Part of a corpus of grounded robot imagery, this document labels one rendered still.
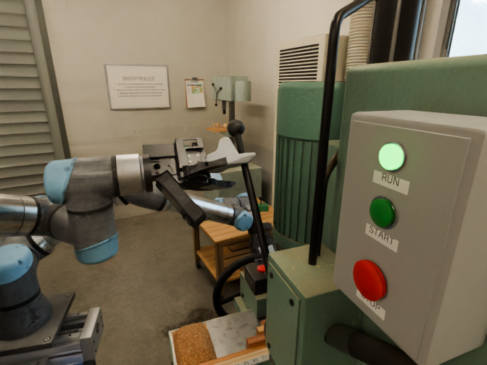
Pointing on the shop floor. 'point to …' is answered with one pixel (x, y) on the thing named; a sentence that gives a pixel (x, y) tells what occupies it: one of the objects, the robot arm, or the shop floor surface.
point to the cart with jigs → (226, 244)
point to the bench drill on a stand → (227, 89)
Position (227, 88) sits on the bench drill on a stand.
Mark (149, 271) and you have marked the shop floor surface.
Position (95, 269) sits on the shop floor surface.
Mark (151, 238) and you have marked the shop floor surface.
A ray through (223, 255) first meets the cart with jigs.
